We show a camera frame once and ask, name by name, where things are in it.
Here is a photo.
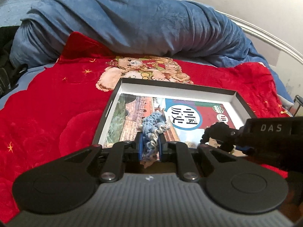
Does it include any blue crochet scrunchie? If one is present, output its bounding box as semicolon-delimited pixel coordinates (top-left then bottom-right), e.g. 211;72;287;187
140;106;170;169

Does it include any colourful booklet in box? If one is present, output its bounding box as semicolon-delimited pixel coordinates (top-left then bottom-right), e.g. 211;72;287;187
99;93;242;148

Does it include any dark metal stool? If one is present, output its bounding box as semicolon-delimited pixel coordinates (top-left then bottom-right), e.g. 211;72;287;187
289;95;303;117

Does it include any black shallow box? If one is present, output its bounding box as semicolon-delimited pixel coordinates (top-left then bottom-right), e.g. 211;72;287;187
92;77;257;158

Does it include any red embroidered quilt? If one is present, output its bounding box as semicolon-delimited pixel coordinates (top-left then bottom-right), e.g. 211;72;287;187
1;32;287;222

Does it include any white bed headboard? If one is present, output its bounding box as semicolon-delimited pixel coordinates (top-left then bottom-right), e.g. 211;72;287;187
217;10;302;65

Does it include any blue plush blanket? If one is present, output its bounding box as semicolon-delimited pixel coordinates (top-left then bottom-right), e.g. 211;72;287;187
9;0;294;105

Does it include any black clothing pile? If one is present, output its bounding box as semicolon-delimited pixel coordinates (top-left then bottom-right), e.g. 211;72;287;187
0;26;28;97

